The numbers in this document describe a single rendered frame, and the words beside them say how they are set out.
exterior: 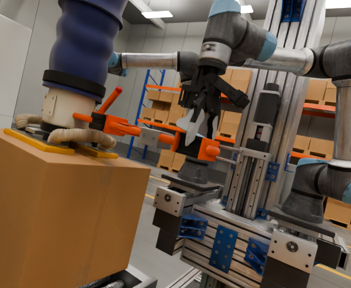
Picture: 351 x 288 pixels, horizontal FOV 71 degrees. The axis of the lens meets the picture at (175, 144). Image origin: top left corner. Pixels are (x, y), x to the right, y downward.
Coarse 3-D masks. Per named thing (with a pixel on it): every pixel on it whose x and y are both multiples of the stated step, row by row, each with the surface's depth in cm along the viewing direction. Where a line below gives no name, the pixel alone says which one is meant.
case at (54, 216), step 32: (0, 160) 80; (32, 160) 67; (64, 160) 70; (96, 160) 82; (128, 160) 101; (0, 192) 77; (32, 192) 65; (64, 192) 68; (96, 192) 76; (128, 192) 87; (0, 224) 74; (32, 224) 63; (64, 224) 70; (96, 224) 79; (128, 224) 91; (0, 256) 71; (32, 256) 64; (64, 256) 72; (96, 256) 82; (128, 256) 94
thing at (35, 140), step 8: (8, 128) 95; (16, 136) 88; (24, 136) 85; (32, 136) 86; (40, 136) 91; (48, 136) 83; (32, 144) 80; (40, 144) 77; (48, 144) 78; (56, 152) 78; (64, 152) 80; (72, 152) 82
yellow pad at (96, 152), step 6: (72, 144) 100; (78, 144) 100; (96, 144) 99; (84, 150) 95; (90, 150) 93; (96, 150) 93; (102, 150) 95; (108, 150) 99; (96, 156) 90; (102, 156) 92; (108, 156) 94; (114, 156) 96
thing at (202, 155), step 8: (176, 136) 59; (184, 136) 59; (176, 144) 59; (184, 144) 59; (192, 144) 58; (200, 144) 57; (208, 144) 56; (216, 144) 59; (176, 152) 59; (184, 152) 58; (192, 152) 58; (200, 152) 55; (208, 160) 58
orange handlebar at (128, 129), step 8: (88, 120) 83; (112, 128) 76; (120, 128) 73; (128, 128) 71; (136, 128) 70; (136, 136) 74; (160, 136) 64; (168, 136) 63; (208, 152) 56; (216, 152) 56
